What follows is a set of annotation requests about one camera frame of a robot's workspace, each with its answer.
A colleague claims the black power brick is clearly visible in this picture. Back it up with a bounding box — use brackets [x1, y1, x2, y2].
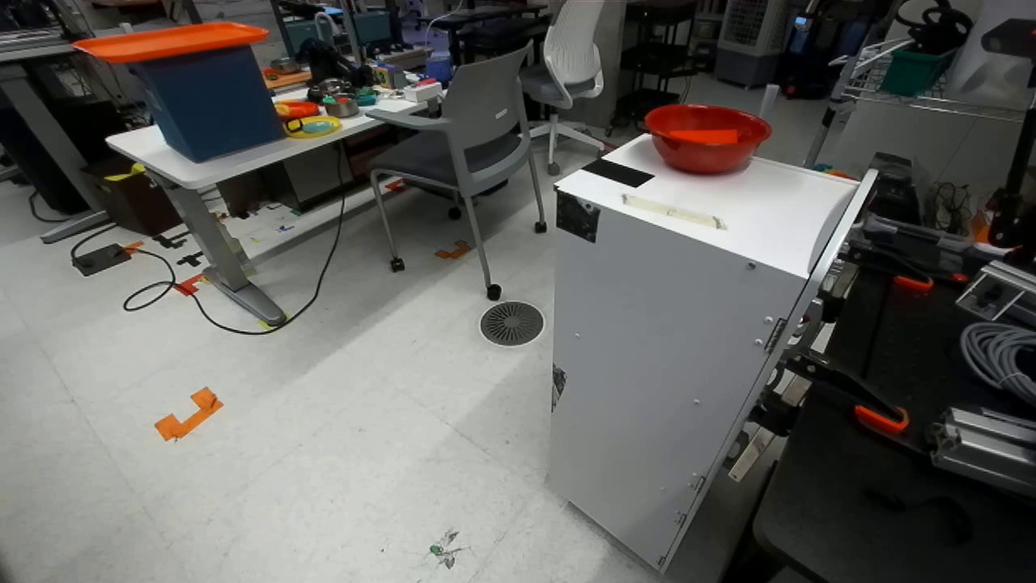
[73, 239, 135, 278]

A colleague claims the silver square bracket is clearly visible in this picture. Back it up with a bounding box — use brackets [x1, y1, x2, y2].
[953, 256, 1036, 332]

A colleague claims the blue storage bin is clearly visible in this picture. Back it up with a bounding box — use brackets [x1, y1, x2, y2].
[133, 43, 285, 166]

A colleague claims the silver aluminium extrusion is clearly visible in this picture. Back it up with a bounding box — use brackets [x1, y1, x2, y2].
[922, 402, 1036, 503]

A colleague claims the black perforated breadboard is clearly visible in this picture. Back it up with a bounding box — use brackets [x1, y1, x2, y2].
[820, 261, 1036, 481]

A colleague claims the grey four-legged caster chair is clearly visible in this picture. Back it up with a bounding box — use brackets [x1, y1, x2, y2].
[366, 7, 553, 306]

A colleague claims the white office chair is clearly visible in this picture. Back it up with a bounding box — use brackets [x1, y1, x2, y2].
[526, 0, 611, 175]

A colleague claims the white desk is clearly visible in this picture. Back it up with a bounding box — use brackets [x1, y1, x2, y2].
[104, 78, 447, 332]

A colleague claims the green bin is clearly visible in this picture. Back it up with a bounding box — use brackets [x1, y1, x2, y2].
[877, 43, 958, 96]

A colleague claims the orange toy block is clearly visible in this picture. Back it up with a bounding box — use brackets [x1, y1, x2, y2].
[674, 127, 747, 152]

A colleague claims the red plastic bowl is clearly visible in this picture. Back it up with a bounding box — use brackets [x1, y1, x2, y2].
[640, 99, 779, 179]

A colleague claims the white toy cabinet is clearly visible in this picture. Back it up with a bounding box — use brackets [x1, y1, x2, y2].
[543, 134, 881, 576]

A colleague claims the black clamp orange handle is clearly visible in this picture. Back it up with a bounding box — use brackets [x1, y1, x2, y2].
[784, 351, 916, 440]
[855, 221, 938, 301]

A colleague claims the beige masking tape label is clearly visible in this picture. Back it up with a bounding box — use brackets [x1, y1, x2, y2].
[618, 191, 729, 234]

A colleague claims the large orange floor marker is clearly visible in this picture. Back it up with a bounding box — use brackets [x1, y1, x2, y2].
[152, 387, 226, 446]

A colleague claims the grey cable coil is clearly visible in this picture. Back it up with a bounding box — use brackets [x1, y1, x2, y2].
[956, 316, 1036, 411]

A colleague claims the orange bin lid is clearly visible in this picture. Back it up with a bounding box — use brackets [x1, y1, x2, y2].
[73, 17, 274, 65]

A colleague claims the black floor cable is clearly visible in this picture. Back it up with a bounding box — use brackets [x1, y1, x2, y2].
[119, 160, 349, 339]

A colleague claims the yellow orange desk toy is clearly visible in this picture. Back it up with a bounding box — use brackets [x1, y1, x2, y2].
[274, 96, 348, 142]

